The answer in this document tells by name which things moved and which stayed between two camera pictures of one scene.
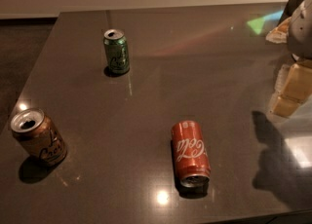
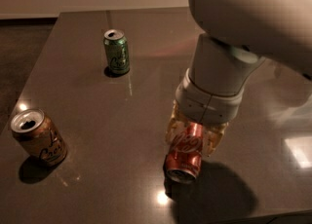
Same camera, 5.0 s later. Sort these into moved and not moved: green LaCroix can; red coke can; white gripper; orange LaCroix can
Moved: white gripper; red coke can
Not moved: green LaCroix can; orange LaCroix can
